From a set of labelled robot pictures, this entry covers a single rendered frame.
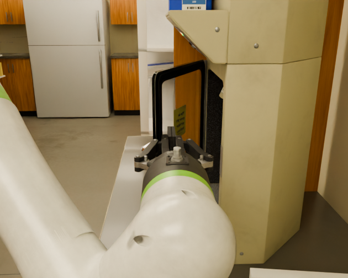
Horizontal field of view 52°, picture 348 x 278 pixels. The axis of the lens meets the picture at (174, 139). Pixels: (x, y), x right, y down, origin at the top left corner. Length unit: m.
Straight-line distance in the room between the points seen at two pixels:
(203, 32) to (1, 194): 0.45
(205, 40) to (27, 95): 5.58
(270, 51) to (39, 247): 0.54
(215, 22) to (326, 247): 0.63
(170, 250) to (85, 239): 0.14
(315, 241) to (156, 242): 0.75
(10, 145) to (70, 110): 5.44
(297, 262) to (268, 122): 0.37
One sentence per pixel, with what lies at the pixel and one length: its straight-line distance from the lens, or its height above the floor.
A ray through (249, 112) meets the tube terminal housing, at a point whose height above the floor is 1.31.
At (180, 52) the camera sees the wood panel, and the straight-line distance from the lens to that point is 1.08.
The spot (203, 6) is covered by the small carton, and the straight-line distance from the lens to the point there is 0.80.
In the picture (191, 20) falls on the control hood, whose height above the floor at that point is 1.49.
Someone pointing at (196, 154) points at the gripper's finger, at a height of 1.28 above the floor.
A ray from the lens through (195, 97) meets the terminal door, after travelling 0.98.
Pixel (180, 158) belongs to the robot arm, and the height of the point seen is 1.32.
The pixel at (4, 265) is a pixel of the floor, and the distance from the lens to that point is 2.65.
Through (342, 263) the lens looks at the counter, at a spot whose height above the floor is 0.94.
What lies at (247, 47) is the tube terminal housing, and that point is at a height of 1.44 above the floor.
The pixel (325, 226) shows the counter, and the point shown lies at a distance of 1.12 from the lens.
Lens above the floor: 1.49
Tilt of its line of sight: 18 degrees down
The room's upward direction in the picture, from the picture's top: straight up
